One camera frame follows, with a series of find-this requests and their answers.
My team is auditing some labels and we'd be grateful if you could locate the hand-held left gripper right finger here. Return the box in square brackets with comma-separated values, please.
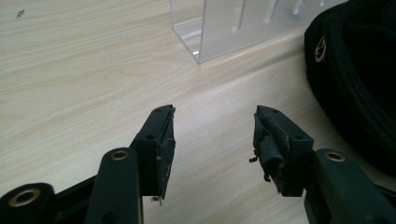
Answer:
[248, 105, 396, 224]

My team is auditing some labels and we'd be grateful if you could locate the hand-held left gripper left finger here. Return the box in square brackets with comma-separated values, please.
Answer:
[83, 104, 177, 224]

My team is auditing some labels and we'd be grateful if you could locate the clear acrylic rack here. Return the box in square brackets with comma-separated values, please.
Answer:
[169, 0, 348, 64]

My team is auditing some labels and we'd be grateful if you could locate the black cap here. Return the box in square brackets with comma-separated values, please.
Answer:
[304, 0, 396, 179]

